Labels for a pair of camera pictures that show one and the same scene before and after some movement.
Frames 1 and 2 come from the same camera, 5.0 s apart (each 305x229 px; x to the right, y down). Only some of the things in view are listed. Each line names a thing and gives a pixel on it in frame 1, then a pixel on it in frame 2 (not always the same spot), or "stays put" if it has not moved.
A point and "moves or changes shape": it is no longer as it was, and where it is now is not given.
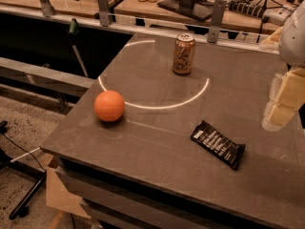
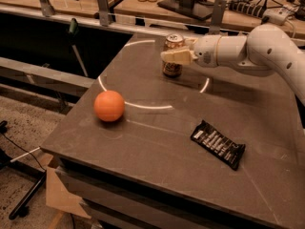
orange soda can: x=184 y=52 moves or changes shape
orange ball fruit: x=109 y=106 stays put
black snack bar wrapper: x=218 y=144 stays put
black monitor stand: x=190 y=2 stays put
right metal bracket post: x=218 y=13 stays put
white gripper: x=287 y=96 -> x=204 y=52
